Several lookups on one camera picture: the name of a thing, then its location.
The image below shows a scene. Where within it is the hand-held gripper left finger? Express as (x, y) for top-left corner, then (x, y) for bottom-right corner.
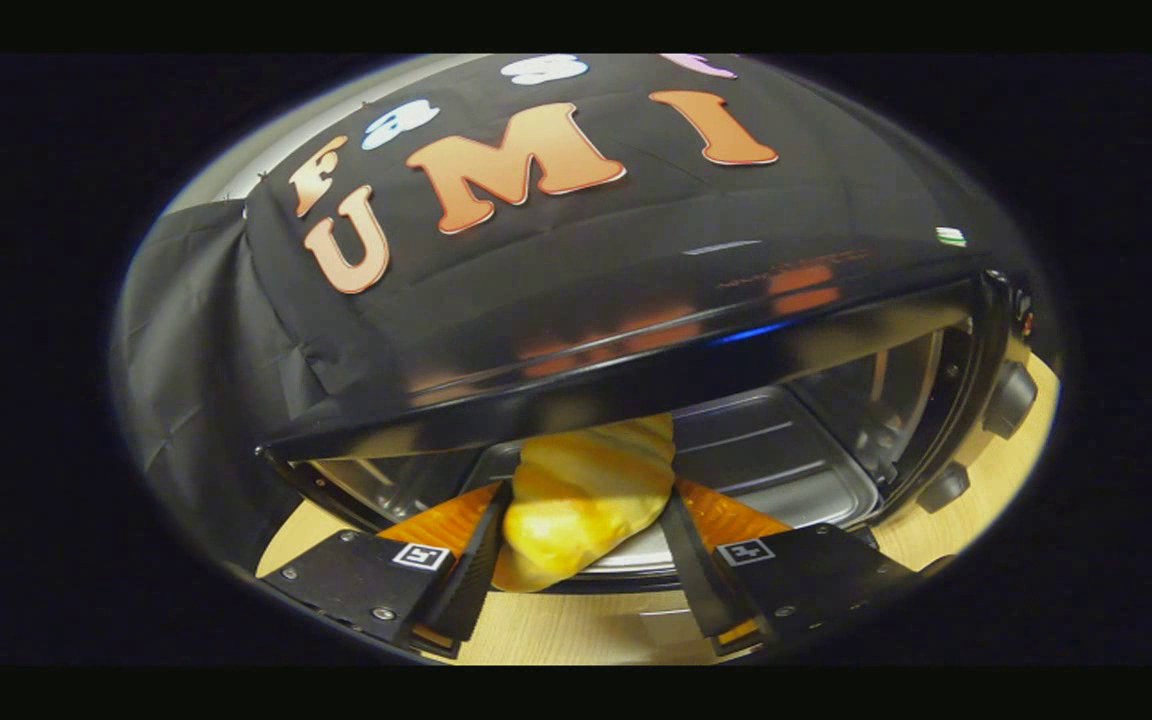
(256, 480), (515, 659)

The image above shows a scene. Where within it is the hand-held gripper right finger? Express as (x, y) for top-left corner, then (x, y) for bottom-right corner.
(658, 478), (922, 656)

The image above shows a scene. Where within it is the golden croissant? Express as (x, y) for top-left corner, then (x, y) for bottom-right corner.
(491, 412), (677, 593)

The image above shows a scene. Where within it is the black toaster oven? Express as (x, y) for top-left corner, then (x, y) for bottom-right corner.
(256, 235), (1042, 601)

